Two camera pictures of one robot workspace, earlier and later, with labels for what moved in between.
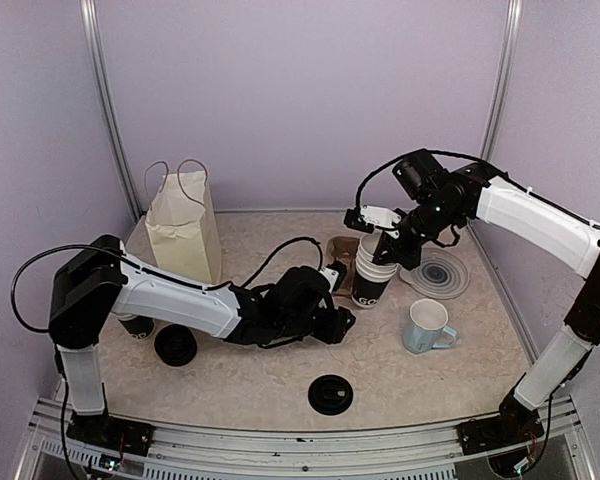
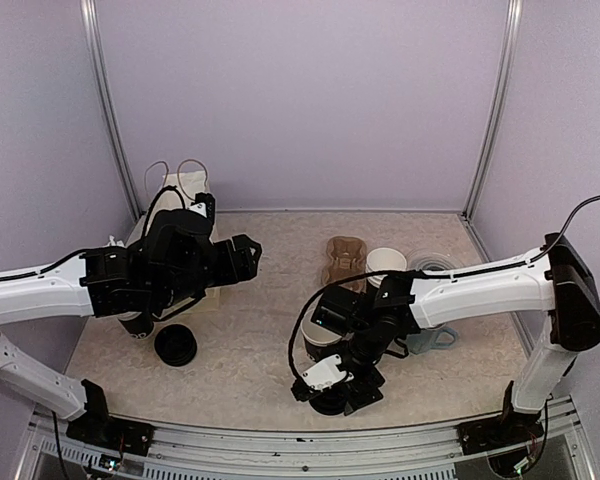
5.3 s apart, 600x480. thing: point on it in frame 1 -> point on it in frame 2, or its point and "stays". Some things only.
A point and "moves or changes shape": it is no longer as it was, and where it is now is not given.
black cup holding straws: x=139 y=327 stays
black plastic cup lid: x=330 y=394 stays
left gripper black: x=336 y=330 -> x=247 y=265
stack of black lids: x=175 y=345 stays
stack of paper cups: x=372 y=277 moves or changes shape
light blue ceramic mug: x=425 y=327 stays
